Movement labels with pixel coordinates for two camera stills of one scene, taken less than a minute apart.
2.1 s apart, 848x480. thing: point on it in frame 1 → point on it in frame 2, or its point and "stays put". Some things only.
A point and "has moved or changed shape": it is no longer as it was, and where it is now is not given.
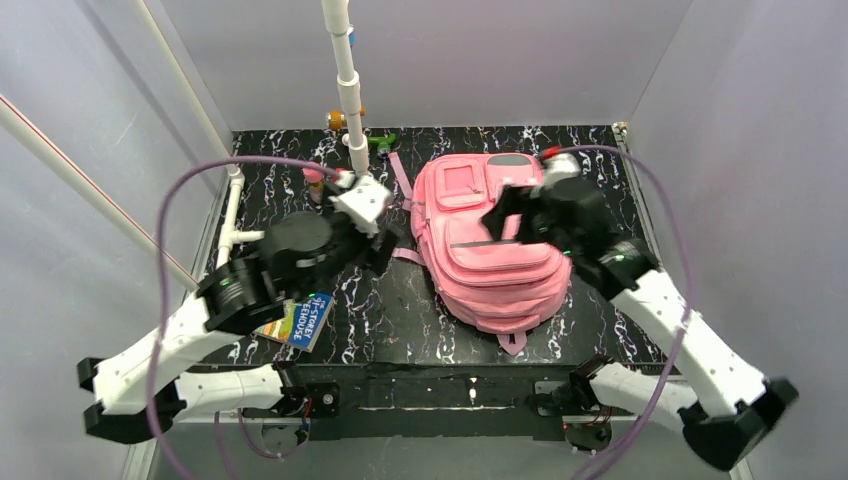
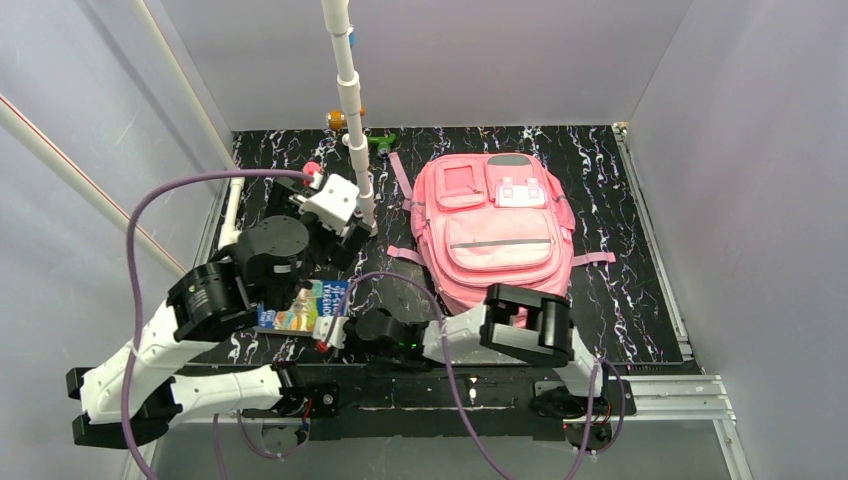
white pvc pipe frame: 338,23 stays put
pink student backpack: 507,286 stays put
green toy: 384,142 stays put
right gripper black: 523,218 → 346,327
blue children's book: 302,323 has moved or changed shape
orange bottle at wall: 336,118 stays put
